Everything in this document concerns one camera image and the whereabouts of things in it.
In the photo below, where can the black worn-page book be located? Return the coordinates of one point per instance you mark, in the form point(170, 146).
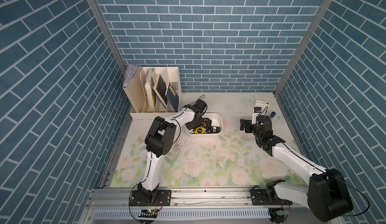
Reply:
point(160, 89)

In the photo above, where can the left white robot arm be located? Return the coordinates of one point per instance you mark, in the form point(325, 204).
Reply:
point(159, 141)

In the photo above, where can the dark blue book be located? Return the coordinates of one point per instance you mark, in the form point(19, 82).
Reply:
point(172, 97)

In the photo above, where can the yellow round tape measure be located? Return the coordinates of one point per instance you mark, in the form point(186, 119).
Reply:
point(199, 130)

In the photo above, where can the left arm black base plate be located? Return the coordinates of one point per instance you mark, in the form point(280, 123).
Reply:
point(145, 198)

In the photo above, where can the small black round tape measure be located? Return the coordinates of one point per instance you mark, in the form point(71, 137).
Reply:
point(215, 129)

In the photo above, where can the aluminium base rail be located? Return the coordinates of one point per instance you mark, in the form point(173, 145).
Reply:
point(193, 205)

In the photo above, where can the beige file folder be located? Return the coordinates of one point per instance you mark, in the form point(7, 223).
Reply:
point(133, 87)

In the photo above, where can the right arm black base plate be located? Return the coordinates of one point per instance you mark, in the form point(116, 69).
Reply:
point(260, 198)

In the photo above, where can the white yellow-edged book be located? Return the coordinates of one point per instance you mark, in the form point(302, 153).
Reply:
point(150, 94)

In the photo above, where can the white perforated file organizer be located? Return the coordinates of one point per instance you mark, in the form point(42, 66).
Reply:
point(170, 75)

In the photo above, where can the white rectangular device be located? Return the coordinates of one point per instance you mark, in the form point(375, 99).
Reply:
point(261, 103)

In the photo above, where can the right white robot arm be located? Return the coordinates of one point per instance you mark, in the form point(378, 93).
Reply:
point(325, 193)

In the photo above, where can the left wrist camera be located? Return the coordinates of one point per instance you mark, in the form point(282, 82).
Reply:
point(201, 105)

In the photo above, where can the white oval storage box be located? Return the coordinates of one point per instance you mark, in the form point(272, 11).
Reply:
point(216, 121)

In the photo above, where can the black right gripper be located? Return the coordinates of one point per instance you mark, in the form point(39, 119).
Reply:
point(248, 124)

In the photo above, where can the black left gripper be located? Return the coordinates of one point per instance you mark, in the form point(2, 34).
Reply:
point(190, 126)

